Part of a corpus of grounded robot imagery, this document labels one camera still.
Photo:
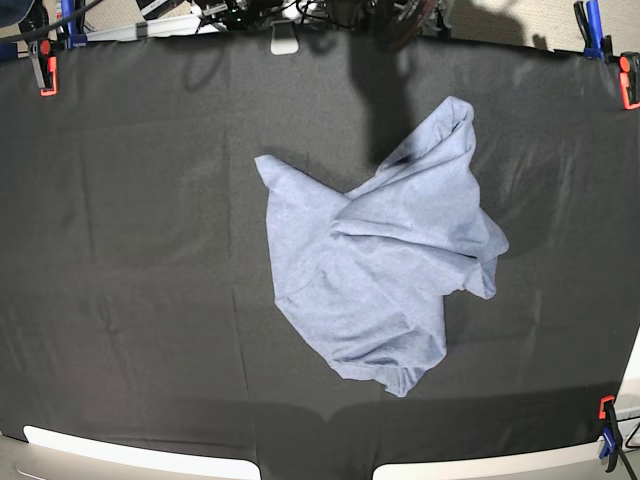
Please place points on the light blue t-shirt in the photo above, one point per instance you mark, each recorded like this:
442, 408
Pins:
362, 275

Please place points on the black table cloth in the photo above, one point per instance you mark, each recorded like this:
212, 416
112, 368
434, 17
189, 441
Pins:
136, 297

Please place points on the left rear blue clamp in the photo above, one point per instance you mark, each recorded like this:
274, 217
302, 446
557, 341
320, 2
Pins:
72, 33

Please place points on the left rear orange clamp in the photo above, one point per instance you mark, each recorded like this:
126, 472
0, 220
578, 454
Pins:
44, 65

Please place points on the right rear blue clamp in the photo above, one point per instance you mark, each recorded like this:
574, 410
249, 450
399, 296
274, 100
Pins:
588, 18

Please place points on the right front orange blue clamp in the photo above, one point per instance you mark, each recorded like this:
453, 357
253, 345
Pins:
609, 452

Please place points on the right rear orange clamp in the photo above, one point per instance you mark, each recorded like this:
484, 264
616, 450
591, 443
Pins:
629, 79

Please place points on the white camera mount foot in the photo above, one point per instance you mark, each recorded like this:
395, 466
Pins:
283, 39

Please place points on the aluminium frame rail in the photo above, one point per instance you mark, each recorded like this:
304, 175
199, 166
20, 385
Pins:
185, 25

